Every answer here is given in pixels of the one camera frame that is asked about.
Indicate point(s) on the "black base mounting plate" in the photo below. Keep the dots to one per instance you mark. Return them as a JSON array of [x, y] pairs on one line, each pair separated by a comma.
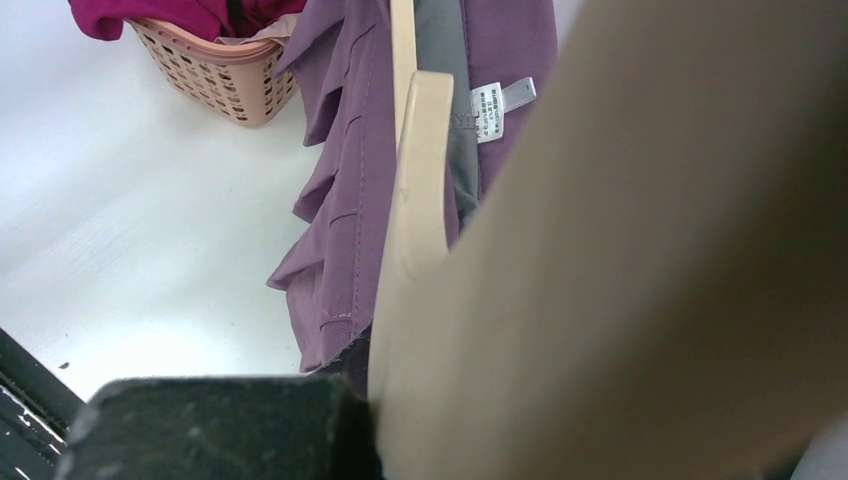
[[37, 410]]

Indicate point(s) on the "purple pleated skirt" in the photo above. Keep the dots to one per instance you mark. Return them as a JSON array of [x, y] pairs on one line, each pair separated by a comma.
[[340, 54]]

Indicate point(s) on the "orange plastic basket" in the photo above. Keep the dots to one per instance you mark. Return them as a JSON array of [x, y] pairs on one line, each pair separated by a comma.
[[238, 82]]

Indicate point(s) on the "pink pleated skirt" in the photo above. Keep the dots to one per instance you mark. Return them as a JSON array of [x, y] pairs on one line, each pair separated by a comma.
[[279, 32]]

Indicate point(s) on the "magenta skirt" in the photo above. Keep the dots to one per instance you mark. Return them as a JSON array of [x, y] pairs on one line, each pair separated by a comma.
[[206, 19]]

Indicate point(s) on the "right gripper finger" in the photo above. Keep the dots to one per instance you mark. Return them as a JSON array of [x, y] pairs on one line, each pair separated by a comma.
[[313, 427]]

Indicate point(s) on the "beige wooden hanger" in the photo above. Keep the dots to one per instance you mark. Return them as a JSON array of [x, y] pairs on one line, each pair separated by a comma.
[[655, 287]]

